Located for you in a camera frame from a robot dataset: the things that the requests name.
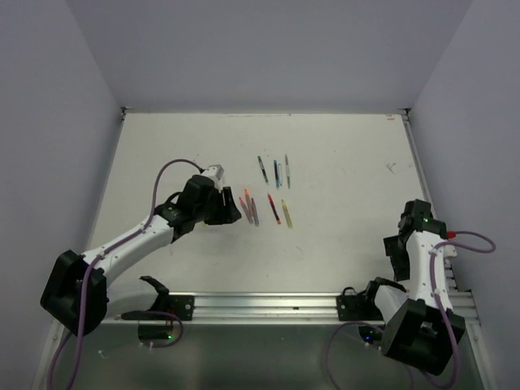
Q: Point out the purple highlighter pen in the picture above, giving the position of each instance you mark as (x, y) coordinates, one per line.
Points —
(255, 213)

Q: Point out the aluminium rail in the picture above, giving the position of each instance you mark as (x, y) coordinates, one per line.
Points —
(405, 116)
(262, 308)

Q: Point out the aluminium right side rail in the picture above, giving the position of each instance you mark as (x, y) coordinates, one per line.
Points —
(405, 116)

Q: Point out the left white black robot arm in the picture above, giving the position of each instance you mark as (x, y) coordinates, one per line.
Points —
(77, 291)

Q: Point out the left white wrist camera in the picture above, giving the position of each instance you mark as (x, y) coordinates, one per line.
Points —
(215, 173)

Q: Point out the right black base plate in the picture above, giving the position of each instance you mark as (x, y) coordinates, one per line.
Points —
(356, 308)

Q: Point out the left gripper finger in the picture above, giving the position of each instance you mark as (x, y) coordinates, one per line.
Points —
(219, 219)
(231, 213)

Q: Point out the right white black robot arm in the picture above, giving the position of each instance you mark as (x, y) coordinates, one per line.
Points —
(421, 328)

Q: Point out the yellow highlighter pen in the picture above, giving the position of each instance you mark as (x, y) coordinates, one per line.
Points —
(286, 213)

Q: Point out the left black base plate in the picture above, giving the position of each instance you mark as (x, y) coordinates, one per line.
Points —
(182, 306)

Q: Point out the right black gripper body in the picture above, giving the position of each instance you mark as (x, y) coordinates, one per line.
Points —
(405, 252)

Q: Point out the blue gel pen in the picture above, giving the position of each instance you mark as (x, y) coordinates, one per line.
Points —
(277, 173)

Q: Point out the red capped pen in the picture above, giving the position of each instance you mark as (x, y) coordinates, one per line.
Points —
(272, 205)

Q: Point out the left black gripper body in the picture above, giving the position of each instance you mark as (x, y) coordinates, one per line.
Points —
(214, 207)

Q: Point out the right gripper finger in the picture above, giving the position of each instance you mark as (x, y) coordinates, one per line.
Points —
(401, 268)
(395, 246)

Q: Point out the thin green fineliner pen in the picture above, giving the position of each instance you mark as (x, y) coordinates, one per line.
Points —
(287, 171)

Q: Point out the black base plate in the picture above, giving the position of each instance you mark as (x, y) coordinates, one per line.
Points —
(356, 308)
(182, 306)

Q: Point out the aluminium front rail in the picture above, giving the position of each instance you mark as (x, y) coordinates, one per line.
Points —
(262, 308)

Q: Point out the orange highlighter pen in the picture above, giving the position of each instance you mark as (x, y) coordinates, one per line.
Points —
(249, 206)

